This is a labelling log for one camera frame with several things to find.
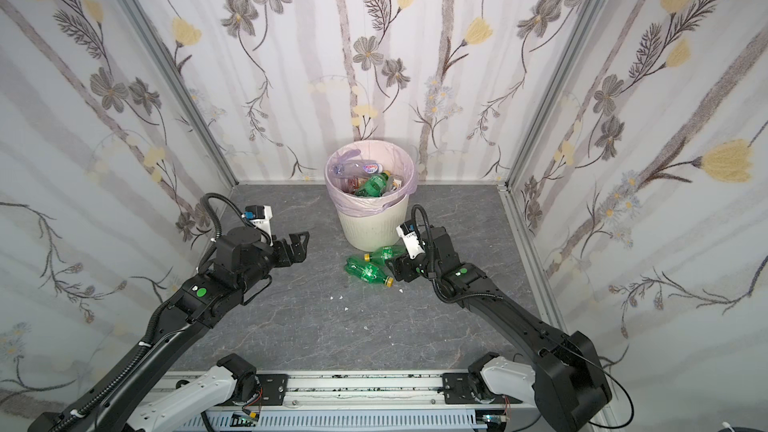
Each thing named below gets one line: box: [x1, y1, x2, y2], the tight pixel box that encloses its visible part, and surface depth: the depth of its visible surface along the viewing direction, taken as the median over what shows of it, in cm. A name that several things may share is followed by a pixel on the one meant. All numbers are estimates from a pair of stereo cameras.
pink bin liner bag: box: [324, 140, 417, 218], surface depth 90 cm
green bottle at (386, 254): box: [363, 245, 407, 263], surface depth 97 cm
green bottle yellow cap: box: [344, 257, 394, 287], surface depth 92 cm
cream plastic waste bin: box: [338, 195, 411, 253], surface depth 95 cm
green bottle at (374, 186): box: [355, 172, 389, 197], surface depth 95 cm
